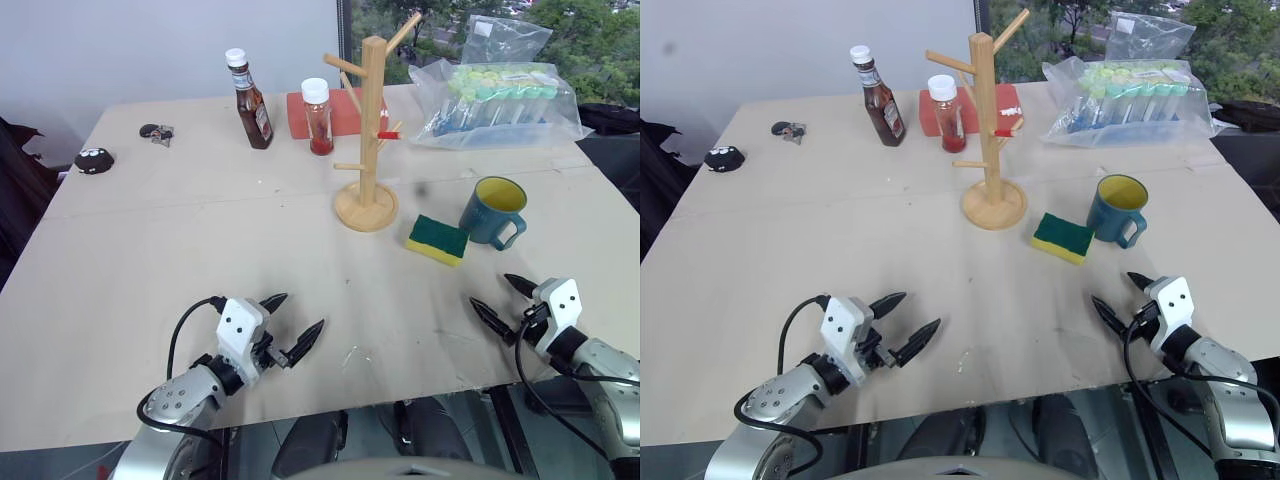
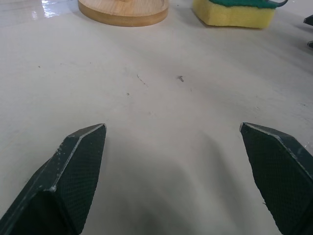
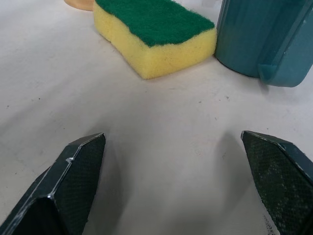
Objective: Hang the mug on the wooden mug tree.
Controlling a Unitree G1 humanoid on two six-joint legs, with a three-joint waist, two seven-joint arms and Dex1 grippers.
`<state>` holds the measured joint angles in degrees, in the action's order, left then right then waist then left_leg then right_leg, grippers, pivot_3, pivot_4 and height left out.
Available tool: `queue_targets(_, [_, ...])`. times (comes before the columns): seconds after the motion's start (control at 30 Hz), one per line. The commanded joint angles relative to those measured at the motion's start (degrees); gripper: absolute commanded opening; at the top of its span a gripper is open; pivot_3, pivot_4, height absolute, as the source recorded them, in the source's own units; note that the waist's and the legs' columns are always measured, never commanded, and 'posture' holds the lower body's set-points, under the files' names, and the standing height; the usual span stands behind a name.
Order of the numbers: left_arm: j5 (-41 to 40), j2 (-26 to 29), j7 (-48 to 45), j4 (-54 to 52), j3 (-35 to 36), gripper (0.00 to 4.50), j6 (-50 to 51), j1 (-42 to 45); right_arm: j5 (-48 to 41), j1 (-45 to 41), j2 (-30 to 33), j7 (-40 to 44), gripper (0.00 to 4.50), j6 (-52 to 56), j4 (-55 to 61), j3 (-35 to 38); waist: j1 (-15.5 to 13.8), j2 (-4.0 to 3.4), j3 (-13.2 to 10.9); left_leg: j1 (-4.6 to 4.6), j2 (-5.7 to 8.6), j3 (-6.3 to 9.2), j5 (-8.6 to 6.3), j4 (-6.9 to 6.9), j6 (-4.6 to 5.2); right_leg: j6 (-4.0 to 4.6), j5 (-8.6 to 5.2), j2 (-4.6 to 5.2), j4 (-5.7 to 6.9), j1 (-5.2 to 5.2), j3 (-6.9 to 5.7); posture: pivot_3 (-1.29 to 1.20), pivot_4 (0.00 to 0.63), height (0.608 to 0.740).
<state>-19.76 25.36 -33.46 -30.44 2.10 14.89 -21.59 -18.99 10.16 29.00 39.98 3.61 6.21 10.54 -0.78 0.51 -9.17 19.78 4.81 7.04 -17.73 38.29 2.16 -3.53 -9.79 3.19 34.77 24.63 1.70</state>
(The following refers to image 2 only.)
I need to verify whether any round wooden base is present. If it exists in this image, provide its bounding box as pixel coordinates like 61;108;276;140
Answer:
78;0;169;27

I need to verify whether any yellow and green sponge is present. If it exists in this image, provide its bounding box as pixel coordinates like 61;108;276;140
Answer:
192;0;288;27

